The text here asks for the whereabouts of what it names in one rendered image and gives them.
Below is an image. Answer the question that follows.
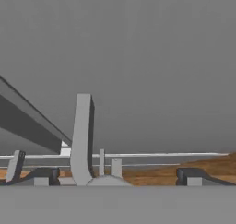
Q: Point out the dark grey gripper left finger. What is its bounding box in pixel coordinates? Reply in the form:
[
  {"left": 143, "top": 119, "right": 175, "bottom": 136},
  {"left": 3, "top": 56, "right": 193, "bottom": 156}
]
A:
[{"left": 0, "top": 167, "right": 61, "bottom": 187}]

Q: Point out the long grey slanted board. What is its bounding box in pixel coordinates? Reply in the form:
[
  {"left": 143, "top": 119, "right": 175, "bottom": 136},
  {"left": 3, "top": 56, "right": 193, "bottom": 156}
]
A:
[{"left": 0, "top": 75, "right": 74, "bottom": 155}]

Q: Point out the short grey tap lever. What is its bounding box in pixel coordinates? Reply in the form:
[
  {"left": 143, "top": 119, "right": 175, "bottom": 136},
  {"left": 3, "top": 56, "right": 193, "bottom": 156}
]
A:
[{"left": 110, "top": 157, "right": 124, "bottom": 179}]

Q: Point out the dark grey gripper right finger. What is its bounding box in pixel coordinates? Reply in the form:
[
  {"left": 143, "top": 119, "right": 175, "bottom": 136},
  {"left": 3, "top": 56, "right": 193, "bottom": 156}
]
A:
[{"left": 175, "top": 167, "right": 236, "bottom": 187}]

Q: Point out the small grey tilted block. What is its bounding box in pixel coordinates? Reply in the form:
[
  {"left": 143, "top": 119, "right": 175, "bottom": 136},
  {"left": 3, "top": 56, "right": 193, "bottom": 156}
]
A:
[{"left": 5, "top": 149, "right": 27, "bottom": 183}]

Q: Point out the thin grey tap lever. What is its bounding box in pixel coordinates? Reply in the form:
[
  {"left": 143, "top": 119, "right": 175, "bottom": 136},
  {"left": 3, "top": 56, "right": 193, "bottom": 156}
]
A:
[{"left": 98, "top": 148, "right": 106, "bottom": 177}]

